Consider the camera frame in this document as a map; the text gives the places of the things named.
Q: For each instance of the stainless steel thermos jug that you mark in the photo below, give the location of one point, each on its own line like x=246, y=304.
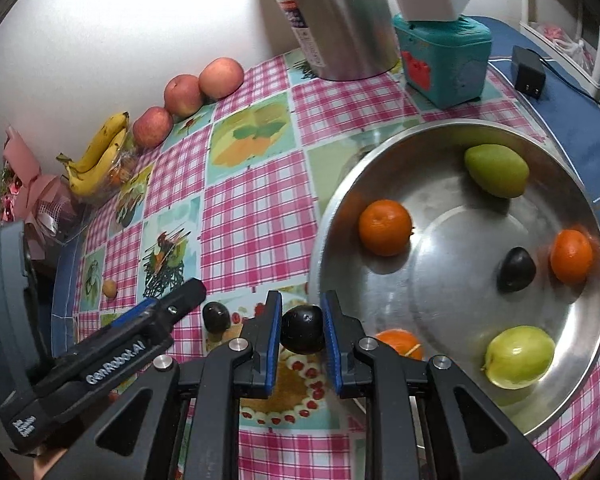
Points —
x=340, y=20

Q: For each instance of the red apple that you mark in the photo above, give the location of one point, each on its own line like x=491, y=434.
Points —
x=221, y=77
x=152, y=127
x=183, y=96

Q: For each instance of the small brown longan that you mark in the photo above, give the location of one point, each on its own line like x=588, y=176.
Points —
x=110, y=288

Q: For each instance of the pink and white cloth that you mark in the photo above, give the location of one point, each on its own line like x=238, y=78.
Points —
x=555, y=35

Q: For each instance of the round metal bowl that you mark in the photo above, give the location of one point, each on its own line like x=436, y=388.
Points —
x=455, y=280

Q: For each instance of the white charger block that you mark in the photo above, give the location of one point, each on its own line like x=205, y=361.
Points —
x=435, y=2

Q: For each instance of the pink wrapped flower bouquet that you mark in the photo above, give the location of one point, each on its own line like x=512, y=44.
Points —
x=25, y=160

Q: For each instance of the green mango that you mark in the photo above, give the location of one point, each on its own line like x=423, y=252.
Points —
x=497, y=170

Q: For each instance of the yellow banana bunch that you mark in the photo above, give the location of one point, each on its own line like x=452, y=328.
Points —
x=97, y=160

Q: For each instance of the pink checkered tablecloth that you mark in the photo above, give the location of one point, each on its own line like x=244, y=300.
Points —
x=260, y=200

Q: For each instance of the teal plastic box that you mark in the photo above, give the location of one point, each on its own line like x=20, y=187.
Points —
x=455, y=70

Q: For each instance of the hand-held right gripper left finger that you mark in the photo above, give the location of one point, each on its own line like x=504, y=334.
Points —
x=275, y=340

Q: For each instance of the green apple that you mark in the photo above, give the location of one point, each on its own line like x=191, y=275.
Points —
x=519, y=357

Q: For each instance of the black power adapter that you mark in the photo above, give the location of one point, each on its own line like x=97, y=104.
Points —
x=528, y=72

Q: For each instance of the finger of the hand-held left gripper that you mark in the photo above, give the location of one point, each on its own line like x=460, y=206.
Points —
x=175, y=310

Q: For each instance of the dark purple plum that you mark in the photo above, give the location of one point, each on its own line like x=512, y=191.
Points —
x=215, y=316
x=302, y=327
x=516, y=269

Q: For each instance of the orange mandarin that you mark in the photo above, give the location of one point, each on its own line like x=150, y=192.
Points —
x=385, y=227
x=400, y=344
x=571, y=256

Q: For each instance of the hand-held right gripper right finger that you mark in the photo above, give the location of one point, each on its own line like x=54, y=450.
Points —
x=330, y=345

